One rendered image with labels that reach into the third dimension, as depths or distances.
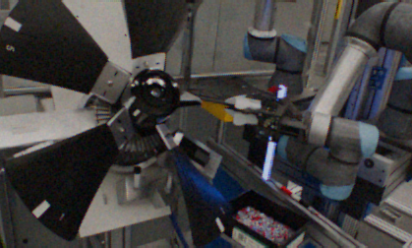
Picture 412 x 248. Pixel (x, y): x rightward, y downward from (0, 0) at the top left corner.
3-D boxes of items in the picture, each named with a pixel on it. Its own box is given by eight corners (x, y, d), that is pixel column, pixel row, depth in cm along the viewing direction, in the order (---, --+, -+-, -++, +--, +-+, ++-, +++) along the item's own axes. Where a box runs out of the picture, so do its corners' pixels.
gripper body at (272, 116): (256, 109, 85) (309, 121, 82) (264, 94, 92) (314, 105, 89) (251, 138, 89) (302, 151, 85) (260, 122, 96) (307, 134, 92)
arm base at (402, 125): (383, 118, 142) (391, 94, 138) (423, 133, 133) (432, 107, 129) (369, 127, 132) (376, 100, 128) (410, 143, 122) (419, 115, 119)
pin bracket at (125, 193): (115, 182, 102) (125, 176, 95) (135, 181, 105) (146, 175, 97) (117, 204, 101) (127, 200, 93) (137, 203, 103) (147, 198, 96)
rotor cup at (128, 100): (116, 142, 89) (134, 126, 79) (104, 86, 92) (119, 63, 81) (170, 134, 97) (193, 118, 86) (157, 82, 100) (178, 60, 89)
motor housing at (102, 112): (88, 174, 99) (100, 164, 88) (73, 93, 103) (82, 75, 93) (166, 159, 111) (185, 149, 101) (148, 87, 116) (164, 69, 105)
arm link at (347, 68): (357, -14, 95) (265, 150, 98) (396, -8, 87) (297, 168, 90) (373, 10, 103) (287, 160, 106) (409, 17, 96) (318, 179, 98)
